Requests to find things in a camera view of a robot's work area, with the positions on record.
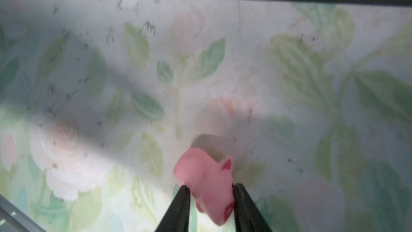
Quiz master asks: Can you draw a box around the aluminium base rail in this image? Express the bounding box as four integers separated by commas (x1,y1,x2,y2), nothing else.
1,195,46,232

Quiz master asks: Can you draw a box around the pink pig toy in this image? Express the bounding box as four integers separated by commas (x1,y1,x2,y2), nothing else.
173,147,235,226

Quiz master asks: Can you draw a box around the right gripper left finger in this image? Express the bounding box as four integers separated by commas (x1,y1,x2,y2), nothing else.
155,185,191,232

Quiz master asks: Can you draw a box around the floral table mat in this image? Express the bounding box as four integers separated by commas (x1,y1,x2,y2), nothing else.
1,0,412,232

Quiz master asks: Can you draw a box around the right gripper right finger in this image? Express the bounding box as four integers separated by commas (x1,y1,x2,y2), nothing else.
233,183,272,232

